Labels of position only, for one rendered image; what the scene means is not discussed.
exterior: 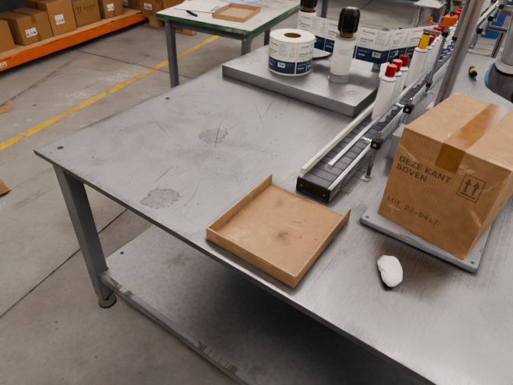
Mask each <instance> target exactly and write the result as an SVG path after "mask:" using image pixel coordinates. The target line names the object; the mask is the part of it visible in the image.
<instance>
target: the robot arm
mask: <svg viewBox="0 0 513 385"><path fill-rule="evenodd" d="M484 83H485V85H486V87H487V88H488V89H490V90H491V91H492V92H494V93H495V94H498V95H500V96H501V97H502V98H504V99H506V100H508V101H509V102H511V103H513V11H512V14H511V20H510V24H509V27H508V33H507V36H506V40H505V46H504V49H503V52H502V55H501V56H500V57H498V58H497V59H496V60H494V61H493V62H492V63H491V64H490V66H489V69H488V70H486V73H485V76H484Z"/></svg>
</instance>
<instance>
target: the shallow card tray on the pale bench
mask: <svg viewBox="0 0 513 385"><path fill-rule="evenodd" d="M260 11H261V7H258V6H252V5H242V4H236V3H230V4H228V5H225V6H224V7H223V8H220V9H218V10H217V11H214V12H212V18H215V19H220V20H226V21H236V22H241V23H244V22H246V21H248V20H249V19H251V18H252V17H253V16H255V15H257V14H258V13H260Z"/></svg>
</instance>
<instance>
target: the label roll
mask: <svg viewBox="0 0 513 385"><path fill-rule="evenodd" d="M314 44H315V36H314V35H313V34H312V33H310V32H308V31H303V30H299V29H290V28H285V29H278V30H274V31H272V32H270V36H269V59H268V68H269V69H270V70H271V71H273V72H274V73H278V74H281V75H286V76H300V75H304V74H306V73H309V72H310V71H311V62H312V56H313V49H314Z"/></svg>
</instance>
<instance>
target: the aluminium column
mask: <svg viewBox="0 0 513 385"><path fill-rule="evenodd" d="M485 3H486V0H470V3H469V7H468V9H467V12H466V15H465V18H464V20H463V24H462V27H461V29H460V32H459V35H458V38H457V42H456V43H455V46H454V49H453V52H452V55H451V57H450V61H449V63H448V66H447V70H446V72H445V74H444V78H443V81H442V83H441V86H440V89H439V92H438V94H437V98H436V100H435V103H434V107H435V106H436V105H438V104H440V103H441V102H442V101H444V100H445V99H447V98H449V97H450V96H451V93H452V91H453V88H454V85H455V83H456V80H457V77H458V75H459V72H460V69H461V66H462V65H463V61H464V59H465V56H466V52H467V51H468V48H469V45H470V42H471V40H472V38H473V34H474V32H475V29H476V26H477V24H478V21H479V18H480V15H481V14H482V10H483V8H484V5H485Z"/></svg>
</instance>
